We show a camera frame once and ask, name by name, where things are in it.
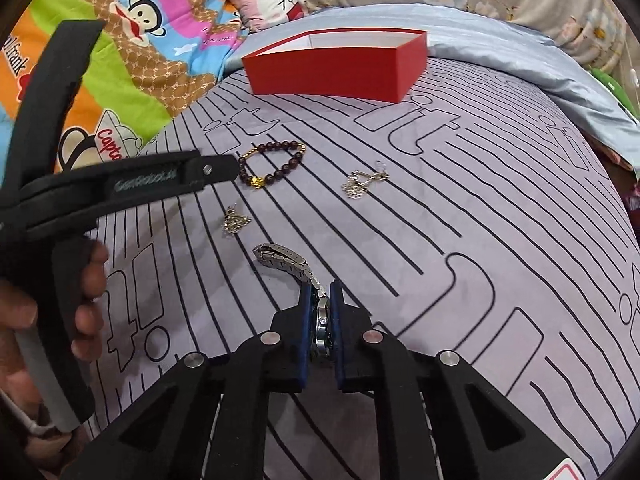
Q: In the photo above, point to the colourful cartoon monkey blanket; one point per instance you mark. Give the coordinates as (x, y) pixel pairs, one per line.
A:
(150, 60)

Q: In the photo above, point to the grey black-lined bed sheet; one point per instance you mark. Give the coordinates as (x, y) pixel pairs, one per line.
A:
(450, 210)

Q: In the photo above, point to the green plastic object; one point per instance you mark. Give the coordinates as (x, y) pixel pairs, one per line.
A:
(617, 90)

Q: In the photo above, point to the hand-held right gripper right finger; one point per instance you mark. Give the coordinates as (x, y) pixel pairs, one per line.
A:
(340, 332)

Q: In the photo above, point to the person's left hand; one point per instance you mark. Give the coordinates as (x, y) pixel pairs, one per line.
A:
(92, 280)

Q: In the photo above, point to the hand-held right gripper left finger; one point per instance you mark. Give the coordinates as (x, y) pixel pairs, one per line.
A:
(306, 325)

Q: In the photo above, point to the light blue quilt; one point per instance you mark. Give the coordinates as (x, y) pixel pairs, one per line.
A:
(500, 45)

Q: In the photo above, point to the red cardboard box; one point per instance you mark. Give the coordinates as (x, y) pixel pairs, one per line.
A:
(325, 77)

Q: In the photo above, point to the pink cartoon cushion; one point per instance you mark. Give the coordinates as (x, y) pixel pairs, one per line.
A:
(260, 0)

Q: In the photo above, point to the silver metal wristwatch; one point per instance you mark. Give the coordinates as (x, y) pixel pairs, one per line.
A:
(280, 257)

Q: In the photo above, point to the silver dangling earring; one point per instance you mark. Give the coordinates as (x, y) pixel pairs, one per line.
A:
(362, 182)
(235, 222)

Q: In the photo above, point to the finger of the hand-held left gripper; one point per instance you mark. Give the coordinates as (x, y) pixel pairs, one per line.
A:
(217, 169)
(55, 95)

